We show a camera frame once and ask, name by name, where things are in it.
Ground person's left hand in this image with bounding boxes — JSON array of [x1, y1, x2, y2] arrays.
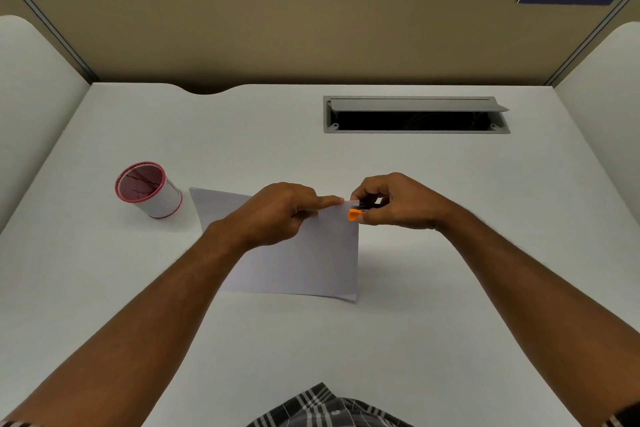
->
[[207, 182, 345, 252]]

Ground person's right hand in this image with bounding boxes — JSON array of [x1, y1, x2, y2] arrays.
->
[[349, 172, 453, 232]]

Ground orange and grey stapler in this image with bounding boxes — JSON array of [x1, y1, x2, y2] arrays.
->
[[347, 197, 386, 222]]

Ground white paper sheets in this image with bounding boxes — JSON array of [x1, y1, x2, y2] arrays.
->
[[189, 186, 361, 304]]

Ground person's right forearm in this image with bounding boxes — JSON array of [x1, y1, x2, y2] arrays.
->
[[437, 206, 640, 427]]

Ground person's left forearm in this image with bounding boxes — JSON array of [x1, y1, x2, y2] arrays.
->
[[0, 221, 251, 427]]

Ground white desk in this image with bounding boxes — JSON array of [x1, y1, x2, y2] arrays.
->
[[0, 82, 640, 427]]

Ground white pen cup red rim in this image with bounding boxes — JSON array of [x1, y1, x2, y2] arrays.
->
[[114, 161, 183, 220]]

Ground beige partition panel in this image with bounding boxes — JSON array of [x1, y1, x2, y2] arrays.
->
[[0, 0, 640, 95]]

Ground black white plaid shirt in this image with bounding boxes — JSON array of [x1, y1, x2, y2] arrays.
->
[[0, 382, 640, 427]]

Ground white side divider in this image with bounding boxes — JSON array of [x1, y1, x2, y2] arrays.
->
[[0, 15, 91, 232], [555, 22, 640, 222]]

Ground grey desk cable tray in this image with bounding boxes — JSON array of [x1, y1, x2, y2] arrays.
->
[[323, 95, 511, 135]]

